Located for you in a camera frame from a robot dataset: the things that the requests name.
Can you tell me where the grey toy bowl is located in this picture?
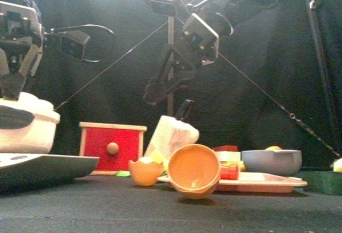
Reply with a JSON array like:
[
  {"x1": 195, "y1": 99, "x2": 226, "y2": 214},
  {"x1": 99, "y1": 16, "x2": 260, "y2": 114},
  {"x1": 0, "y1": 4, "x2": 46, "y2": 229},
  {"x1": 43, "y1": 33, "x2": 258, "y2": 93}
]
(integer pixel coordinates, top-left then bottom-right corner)
[{"x1": 241, "y1": 149, "x2": 304, "y2": 177}]

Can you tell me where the brown eggshell half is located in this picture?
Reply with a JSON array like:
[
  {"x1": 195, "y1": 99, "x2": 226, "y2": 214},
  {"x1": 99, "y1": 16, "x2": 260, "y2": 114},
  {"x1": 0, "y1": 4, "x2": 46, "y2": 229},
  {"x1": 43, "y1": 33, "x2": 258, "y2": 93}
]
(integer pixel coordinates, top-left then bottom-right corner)
[
  {"x1": 167, "y1": 143, "x2": 222, "y2": 200},
  {"x1": 129, "y1": 156, "x2": 166, "y2": 187}
]

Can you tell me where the yellow toy ball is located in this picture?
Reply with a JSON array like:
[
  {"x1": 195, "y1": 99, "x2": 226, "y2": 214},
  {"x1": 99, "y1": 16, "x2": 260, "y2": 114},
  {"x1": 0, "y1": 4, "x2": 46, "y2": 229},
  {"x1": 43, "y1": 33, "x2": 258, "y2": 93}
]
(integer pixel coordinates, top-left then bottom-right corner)
[{"x1": 332, "y1": 157, "x2": 342, "y2": 173}]

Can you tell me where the thin diagonal frame wire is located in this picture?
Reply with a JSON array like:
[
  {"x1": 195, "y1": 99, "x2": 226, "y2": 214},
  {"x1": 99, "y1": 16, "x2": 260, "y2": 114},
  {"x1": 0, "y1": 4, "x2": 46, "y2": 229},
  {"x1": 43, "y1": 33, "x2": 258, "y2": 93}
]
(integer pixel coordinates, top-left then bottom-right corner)
[
  {"x1": 55, "y1": 20, "x2": 173, "y2": 111},
  {"x1": 218, "y1": 52, "x2": 342, "y2": 159}
]

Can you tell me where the dark slanted frame pole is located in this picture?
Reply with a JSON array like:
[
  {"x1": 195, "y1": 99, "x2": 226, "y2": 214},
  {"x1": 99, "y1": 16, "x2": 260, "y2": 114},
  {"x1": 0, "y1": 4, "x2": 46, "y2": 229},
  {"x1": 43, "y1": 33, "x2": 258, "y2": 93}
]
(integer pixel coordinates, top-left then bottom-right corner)
[{"x1": 306, "y1": 0, "x2": 341, "y2": 158}]

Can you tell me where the red and white toy block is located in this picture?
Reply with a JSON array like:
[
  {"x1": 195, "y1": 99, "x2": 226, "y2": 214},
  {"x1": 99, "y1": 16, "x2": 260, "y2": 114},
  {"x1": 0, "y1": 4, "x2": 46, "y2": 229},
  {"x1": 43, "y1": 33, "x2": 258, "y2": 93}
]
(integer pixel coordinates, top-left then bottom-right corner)
[{"x1": 213, "y1": 145, "x2": 242, "y2": 164}]

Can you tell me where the green starfruit half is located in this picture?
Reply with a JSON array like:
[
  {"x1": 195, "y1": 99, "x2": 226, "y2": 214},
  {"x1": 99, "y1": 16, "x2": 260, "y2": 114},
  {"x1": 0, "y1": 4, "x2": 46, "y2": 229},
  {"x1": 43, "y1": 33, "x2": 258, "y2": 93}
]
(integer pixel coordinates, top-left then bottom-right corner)
[{"x1": 149, "y1": 150, "x2": 166, "y2": 166}]

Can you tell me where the dark green box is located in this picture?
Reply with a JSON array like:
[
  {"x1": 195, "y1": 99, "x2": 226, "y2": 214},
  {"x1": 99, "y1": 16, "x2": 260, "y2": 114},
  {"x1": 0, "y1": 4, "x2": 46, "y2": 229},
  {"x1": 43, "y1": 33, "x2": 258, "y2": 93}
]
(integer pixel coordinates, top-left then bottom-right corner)
[{"x1": 296, "y1": 170, "x2": 342, "y2": 196}]

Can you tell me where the pink toy tray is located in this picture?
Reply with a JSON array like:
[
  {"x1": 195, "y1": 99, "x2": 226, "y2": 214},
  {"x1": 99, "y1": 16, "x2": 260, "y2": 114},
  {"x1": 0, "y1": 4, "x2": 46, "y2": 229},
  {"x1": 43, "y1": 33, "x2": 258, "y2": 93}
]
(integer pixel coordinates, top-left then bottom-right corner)
[{"x1": 158, "y1": 171, "x2": 309, "y2": 194}]

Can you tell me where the red wooden drawer box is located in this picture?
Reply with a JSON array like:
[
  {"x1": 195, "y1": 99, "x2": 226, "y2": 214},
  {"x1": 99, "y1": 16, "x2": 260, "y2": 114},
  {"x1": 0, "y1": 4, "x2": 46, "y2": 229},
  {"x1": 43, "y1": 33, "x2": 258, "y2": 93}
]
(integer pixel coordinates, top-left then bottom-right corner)
[{"x1": 79, "y1": 121, "x2": 149, "y2": 176}]

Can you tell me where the white toy carton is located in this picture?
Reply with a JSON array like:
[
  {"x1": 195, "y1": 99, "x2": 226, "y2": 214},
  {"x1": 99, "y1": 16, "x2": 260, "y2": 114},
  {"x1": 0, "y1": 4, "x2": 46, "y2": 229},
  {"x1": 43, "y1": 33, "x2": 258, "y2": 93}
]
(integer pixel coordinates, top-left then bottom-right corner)
[{"x1": 145, "y1": 115, "x2": 201, "y2": 165}]

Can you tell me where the black camera cable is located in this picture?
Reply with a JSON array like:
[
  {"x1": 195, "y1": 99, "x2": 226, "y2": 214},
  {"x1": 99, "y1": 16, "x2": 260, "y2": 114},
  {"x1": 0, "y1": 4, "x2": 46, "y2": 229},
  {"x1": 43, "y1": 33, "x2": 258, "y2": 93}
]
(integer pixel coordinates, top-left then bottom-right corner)
[{"x1": 45, "y1": 23, "x2": 118, "y2": 64}]

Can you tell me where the vertical metal frame pole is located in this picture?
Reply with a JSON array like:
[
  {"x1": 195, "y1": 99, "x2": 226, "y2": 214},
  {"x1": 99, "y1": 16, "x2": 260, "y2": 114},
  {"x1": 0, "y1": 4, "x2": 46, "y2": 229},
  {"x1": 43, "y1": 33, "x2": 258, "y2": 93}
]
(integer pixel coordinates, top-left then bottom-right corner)
[{"x1": 166, "y1": 0, "x2": 177, "y2": 116}]

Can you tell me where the white toy pot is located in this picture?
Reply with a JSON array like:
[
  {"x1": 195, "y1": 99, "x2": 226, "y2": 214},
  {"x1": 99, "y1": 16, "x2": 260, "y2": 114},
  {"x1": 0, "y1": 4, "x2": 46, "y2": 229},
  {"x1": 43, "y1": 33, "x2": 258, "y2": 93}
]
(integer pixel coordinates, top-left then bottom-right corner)
[{"x1": 0, "y1": 91, "x2": 62, "y2": 154}]

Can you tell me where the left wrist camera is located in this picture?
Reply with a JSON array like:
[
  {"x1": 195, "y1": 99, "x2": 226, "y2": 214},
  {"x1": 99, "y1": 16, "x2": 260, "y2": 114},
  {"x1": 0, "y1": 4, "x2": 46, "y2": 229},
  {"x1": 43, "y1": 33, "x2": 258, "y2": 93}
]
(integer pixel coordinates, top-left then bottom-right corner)
[{"x1": 59, "y1": 30, "x2": 93, "y2": 61}]

